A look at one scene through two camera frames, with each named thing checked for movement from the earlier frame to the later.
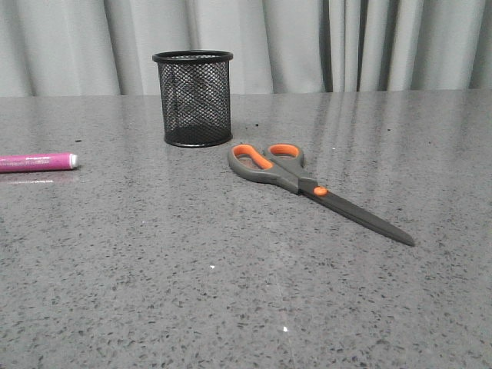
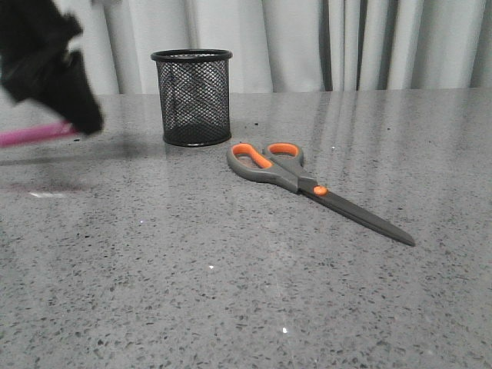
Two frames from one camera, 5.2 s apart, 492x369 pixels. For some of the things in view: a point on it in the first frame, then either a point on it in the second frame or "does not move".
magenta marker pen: [38, 162] to [19, 136]
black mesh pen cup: [195, 87] does not move
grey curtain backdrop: [105, 48] does not move
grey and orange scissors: [283, 164] does not move
